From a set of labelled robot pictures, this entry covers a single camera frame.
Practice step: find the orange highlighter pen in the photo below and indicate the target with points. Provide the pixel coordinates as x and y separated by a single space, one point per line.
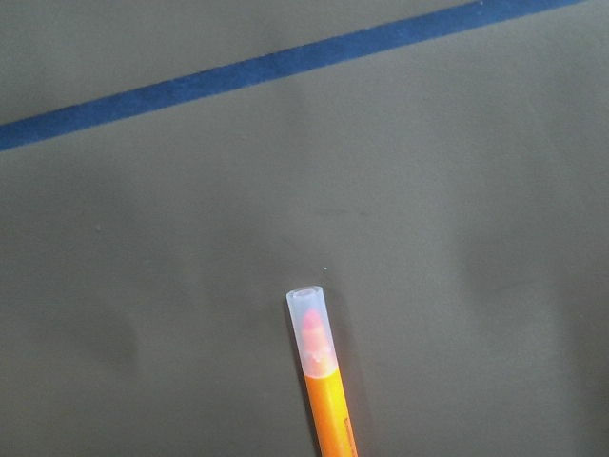
321 371

